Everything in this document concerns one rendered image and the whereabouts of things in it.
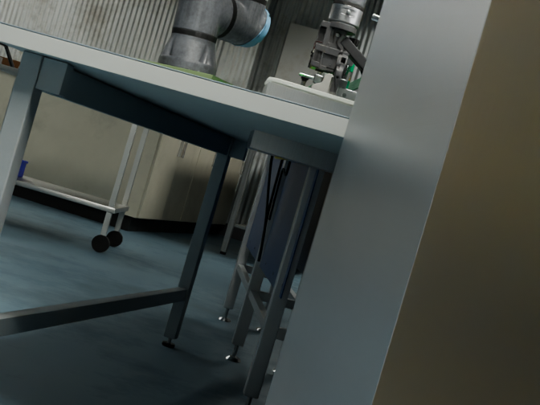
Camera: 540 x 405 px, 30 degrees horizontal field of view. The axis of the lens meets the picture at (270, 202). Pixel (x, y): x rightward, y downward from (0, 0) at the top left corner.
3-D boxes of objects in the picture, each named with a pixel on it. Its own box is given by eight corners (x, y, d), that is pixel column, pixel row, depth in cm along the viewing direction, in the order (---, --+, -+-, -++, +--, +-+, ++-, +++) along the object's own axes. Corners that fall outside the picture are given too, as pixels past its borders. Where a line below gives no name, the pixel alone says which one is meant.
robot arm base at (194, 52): (152, 61, 249) (161, 22, 249) (161, 67, 264) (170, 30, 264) (211, 75, 249) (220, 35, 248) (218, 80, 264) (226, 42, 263)
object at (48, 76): (-86, 423, 185) (22, 49, 184) (163, 343, 333) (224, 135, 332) (-43, 439, 184) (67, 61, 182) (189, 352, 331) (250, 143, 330)
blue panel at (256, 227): (345, 317, 261) (391, 159, 260) (280, 298, 259) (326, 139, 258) (286, 257, 419) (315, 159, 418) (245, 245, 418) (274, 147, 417)
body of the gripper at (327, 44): (306, 70, 243) (321, 22, 243) (340, 80, 243) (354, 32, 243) (309, 67, 235) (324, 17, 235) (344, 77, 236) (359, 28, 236)
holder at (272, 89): (374, 149, 231) (383, 116, 231) (259, 114, 229) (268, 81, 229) (361, 149, 248) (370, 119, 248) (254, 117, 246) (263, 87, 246)
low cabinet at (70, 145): (225, 237, 948) (253, 141, 946) (135, 235, 698) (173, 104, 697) (34, 177, 989) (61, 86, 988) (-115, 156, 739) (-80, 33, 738)
